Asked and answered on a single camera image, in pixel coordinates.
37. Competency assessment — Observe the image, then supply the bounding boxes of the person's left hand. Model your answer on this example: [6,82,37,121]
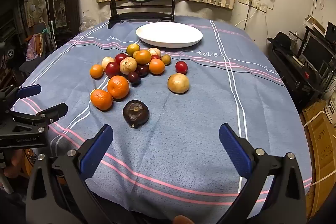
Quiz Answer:
[5,150,28,178]

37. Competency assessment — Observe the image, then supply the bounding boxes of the white oval plate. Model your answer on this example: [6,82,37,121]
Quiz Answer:
[136,22,203,47]

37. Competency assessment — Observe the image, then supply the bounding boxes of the person's right hand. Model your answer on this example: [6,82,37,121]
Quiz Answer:
[175,215,193,224]

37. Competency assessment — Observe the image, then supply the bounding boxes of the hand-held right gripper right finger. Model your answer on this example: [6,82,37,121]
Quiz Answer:
[219,123,307,224]

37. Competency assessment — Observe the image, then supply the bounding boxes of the dark purple plum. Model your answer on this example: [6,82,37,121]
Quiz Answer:
[127,71,141,85]
[136,64,150,77]

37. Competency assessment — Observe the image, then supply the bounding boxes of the white wall sockets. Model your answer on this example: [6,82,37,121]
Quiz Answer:
[238,0,268,12]

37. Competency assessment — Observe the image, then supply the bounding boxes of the large orange tangerine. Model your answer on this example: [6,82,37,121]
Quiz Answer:
[107,75,130,99]
[90,89,113,111]

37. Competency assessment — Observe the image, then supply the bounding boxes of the large tan round fruit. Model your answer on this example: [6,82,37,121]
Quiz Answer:
[167,73,190,94]

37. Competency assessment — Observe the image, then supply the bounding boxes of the cardboard box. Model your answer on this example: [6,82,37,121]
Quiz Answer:
[302,99,336,218]

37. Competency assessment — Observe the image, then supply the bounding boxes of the computer monitor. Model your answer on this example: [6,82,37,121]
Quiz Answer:
[301,35,335,71]

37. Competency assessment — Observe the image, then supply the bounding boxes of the pink bag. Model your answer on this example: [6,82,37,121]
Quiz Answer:
[26,33,44,60]

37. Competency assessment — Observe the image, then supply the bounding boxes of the black computer desk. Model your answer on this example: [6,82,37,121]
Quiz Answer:
[268,27,336,109]

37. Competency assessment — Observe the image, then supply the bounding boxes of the dark red plum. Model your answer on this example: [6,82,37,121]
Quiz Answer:
[105,62,121,78]
[114,53,129,64]

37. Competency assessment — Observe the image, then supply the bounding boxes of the small smooth orange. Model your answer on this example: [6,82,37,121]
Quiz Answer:
[135,50,152,65]
[148,58,165,75]
[89,64,104,79]

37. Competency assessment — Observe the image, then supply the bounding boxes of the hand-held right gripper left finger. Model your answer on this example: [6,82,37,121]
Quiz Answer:
[26,124,114,224]

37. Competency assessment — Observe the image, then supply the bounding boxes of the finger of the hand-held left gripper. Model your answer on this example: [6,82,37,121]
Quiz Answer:
[0,84,42,109]
[10,103,69,132]

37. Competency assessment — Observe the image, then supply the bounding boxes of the dark object with round emblem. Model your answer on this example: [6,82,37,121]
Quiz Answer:
[0,43,17,67]

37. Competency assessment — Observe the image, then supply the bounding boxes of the small red cherry tomato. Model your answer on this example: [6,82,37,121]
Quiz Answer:
[175,61,188,74]

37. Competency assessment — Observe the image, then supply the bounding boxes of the blue striped tablecloth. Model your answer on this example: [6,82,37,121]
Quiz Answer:
[10,19,314,219]

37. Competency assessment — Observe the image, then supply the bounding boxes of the white power cable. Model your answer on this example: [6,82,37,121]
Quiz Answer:
[234,7,259,30]

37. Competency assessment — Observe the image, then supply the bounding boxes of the black hat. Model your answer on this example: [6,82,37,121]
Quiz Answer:
[267,31,292,50]

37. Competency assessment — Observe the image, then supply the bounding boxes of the clear plastic bags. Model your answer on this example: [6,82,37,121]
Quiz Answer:
[79,13,109,31]

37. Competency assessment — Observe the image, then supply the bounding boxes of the black speaker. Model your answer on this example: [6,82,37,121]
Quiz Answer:
[325,21,336,41]

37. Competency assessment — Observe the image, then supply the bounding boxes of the greenish yellow orange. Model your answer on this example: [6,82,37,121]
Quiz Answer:
[126,44,140,56]

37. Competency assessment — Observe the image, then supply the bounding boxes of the white plastic bucket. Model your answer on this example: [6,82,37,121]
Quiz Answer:
[324,94,336,125]

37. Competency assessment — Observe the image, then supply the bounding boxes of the spotted tan round fruit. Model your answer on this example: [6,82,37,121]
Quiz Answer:
[119,57,137,75]

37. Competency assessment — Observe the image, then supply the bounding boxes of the white standing fan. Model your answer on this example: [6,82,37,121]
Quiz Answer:
[26,0,45,28]

